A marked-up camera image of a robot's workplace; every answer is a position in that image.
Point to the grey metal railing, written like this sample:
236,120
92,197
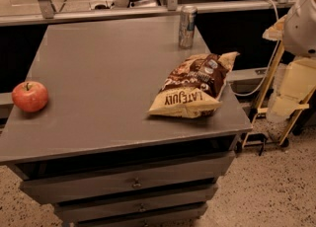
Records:
131,4

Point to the top grey drawer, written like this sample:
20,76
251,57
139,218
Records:
149,175

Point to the silver drink can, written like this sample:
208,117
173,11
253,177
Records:
187,26

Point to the brown Late July chip bag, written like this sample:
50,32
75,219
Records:
194,88

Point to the bottom grey drawer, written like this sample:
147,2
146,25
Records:
149,218

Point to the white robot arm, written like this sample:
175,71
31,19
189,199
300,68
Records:
297,29

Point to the middle grey drawer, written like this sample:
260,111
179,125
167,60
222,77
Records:
135,203

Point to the grey drawer cabinet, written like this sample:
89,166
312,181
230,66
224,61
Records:
102,78

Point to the grey drawer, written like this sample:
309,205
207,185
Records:
149,175
149,218
135,203

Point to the red apple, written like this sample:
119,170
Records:
30,96

